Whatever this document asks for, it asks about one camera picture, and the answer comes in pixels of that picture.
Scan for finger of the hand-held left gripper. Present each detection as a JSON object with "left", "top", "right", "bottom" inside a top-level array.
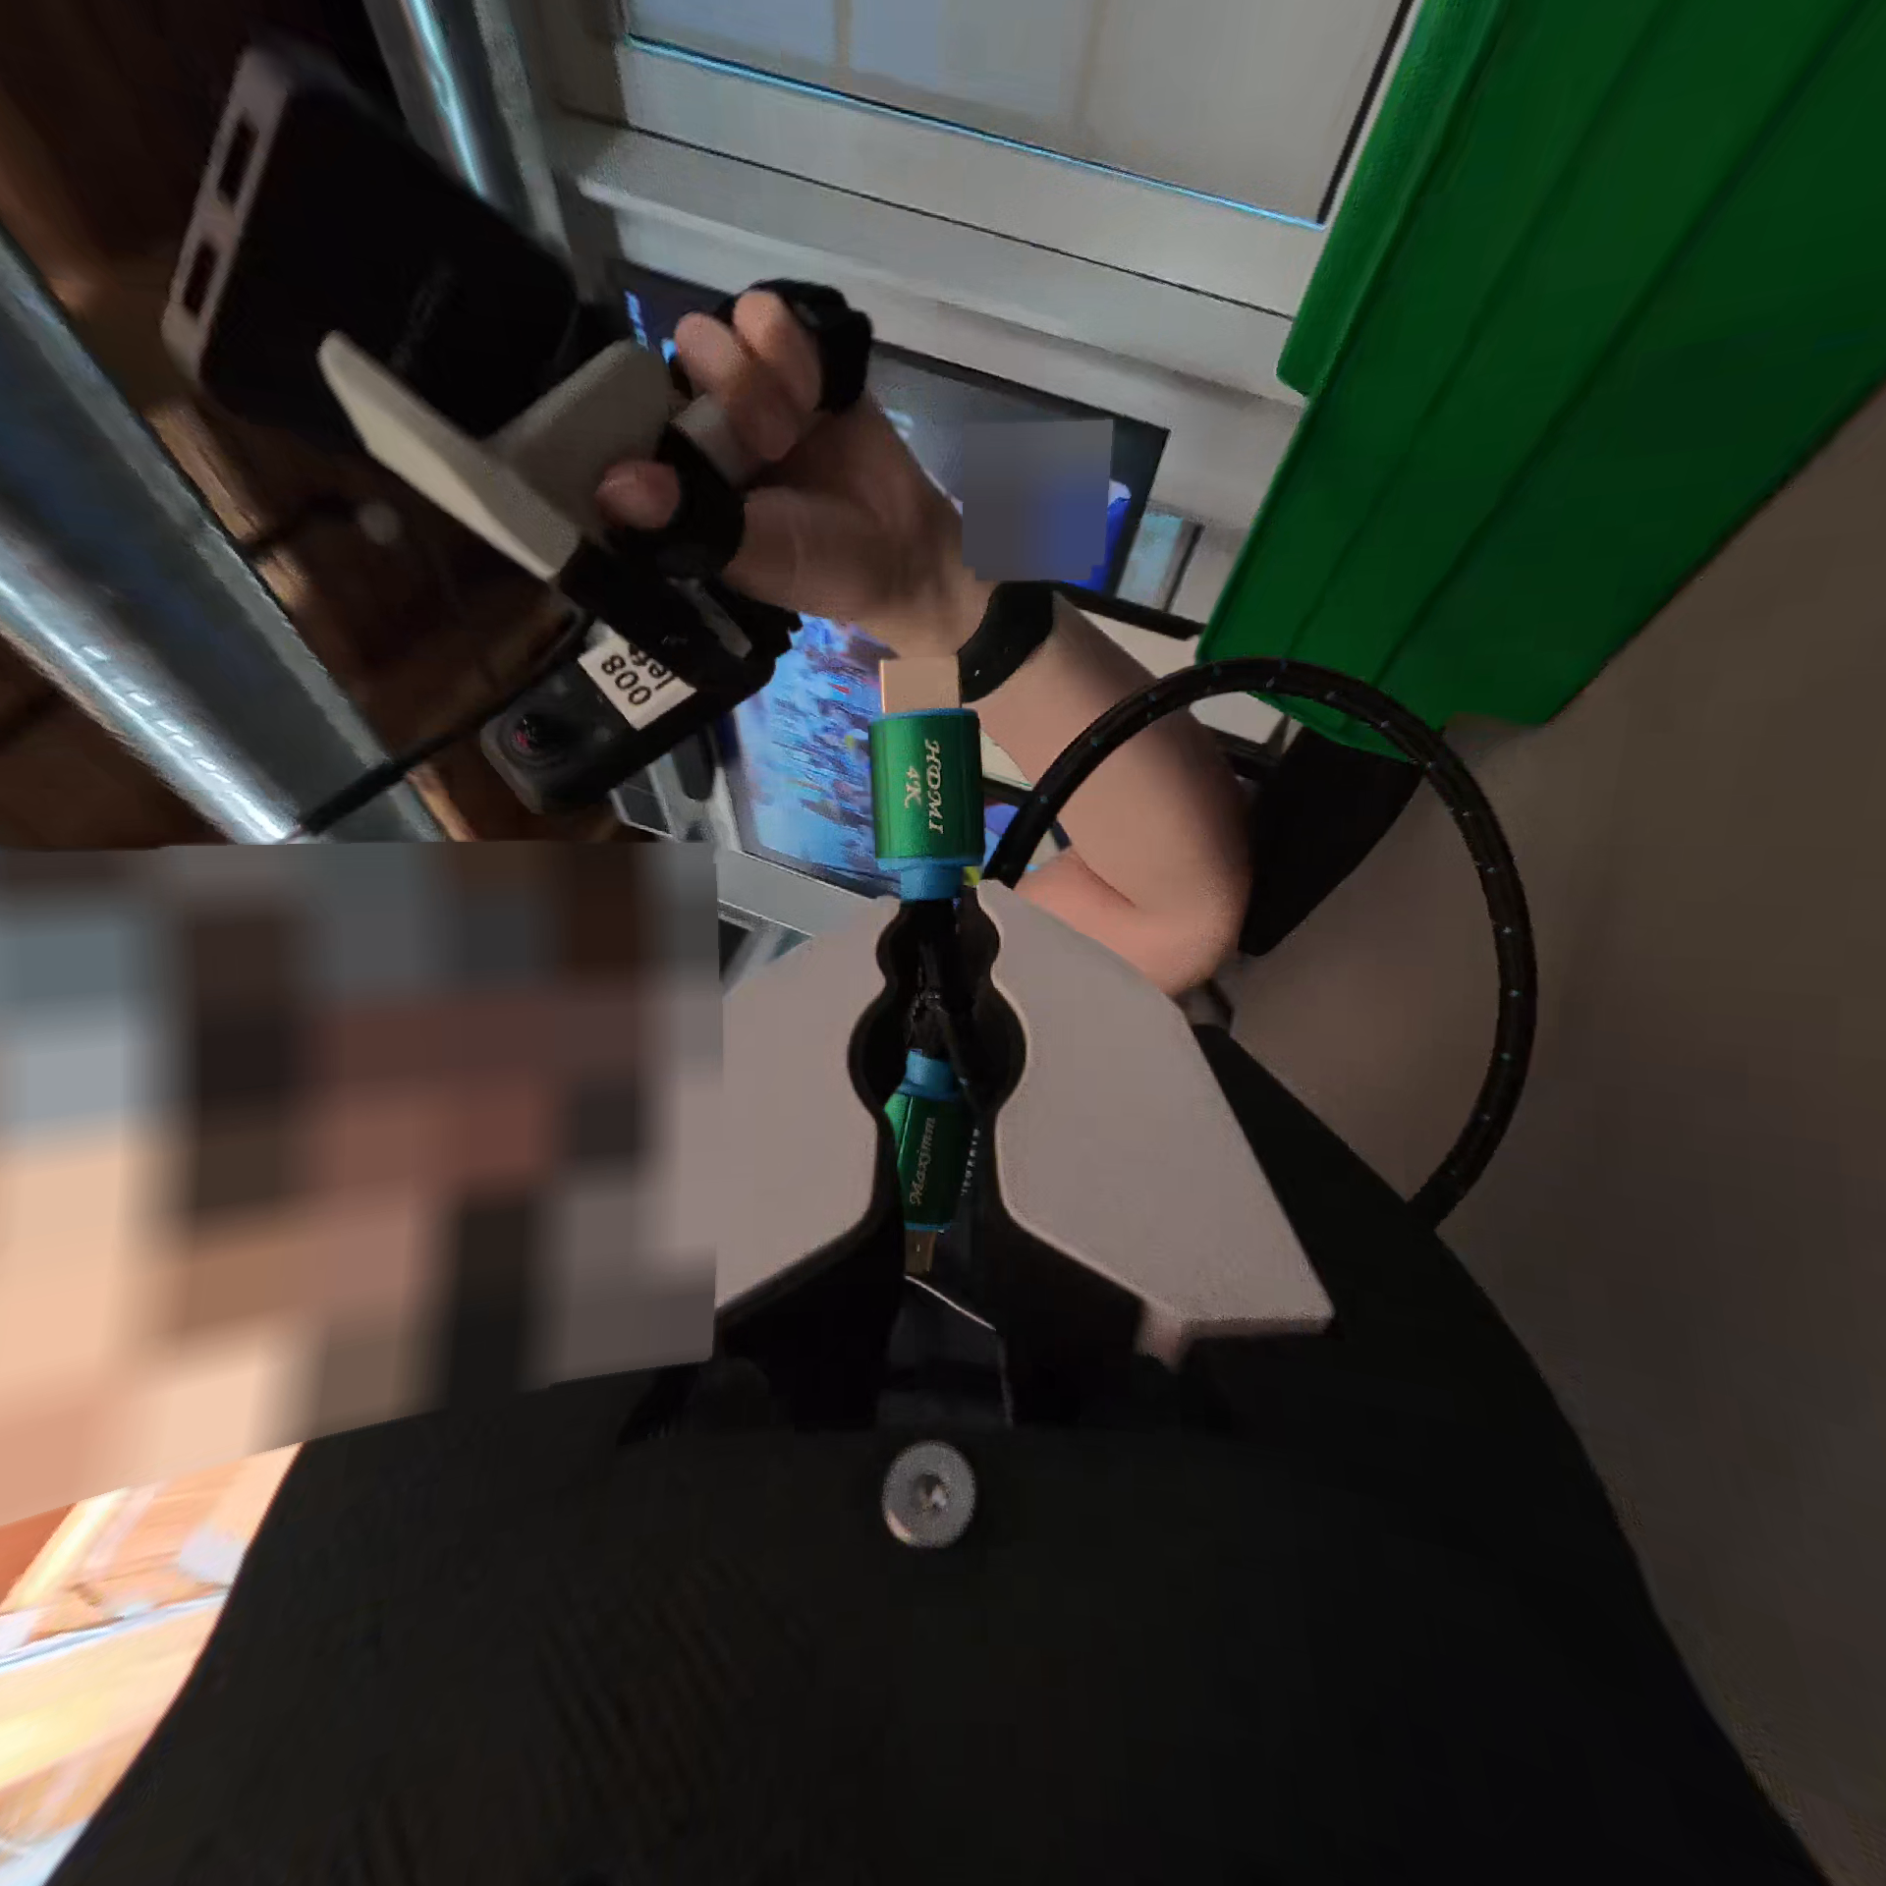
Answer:
[{"left": 314, "top": 330, "right": 591, "bottom": 586}]

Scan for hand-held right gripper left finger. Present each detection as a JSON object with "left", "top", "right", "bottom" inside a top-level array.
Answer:
[{"left": 714, "top": 897, "right": 907, "bottom": 1317}]

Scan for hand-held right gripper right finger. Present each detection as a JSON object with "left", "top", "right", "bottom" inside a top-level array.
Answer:
[{"left": 975, "top": 881, "right": 1337, "bottom": 1366}]

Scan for grey multi-port hub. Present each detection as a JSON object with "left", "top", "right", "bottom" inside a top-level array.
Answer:
[{"left": 158, "top": 41, "right": 617, "bottom": 451}]

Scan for black braided cable green plugs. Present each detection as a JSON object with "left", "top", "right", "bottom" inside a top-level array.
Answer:
[{"left": 865, "top": 655, "right": 1542, "bottom": 1287}]

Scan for green plastic bin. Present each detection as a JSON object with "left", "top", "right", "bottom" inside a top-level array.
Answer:
[{"left": 1198, "top": 0, "right": 1886, "bottom": 734}]

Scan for person's left forearm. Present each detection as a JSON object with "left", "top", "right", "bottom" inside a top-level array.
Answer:
[{"left": 973, "top": 586, "right": 1257, "bottom": 991}]

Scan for person's left hand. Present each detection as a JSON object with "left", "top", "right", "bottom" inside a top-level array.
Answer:
[{"left": 598, "top": 284, "right": 991, "bottom": 669}]

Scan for screen with colourful picture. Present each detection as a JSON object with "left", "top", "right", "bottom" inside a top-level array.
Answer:
[{"left": 606, "top": 261, "right": 1174, "bottom": 904}]

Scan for black wrist brace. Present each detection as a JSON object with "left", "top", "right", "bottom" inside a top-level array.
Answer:
[{"left": 952, "top": 581, "right": 1058, "bottom": 706}]

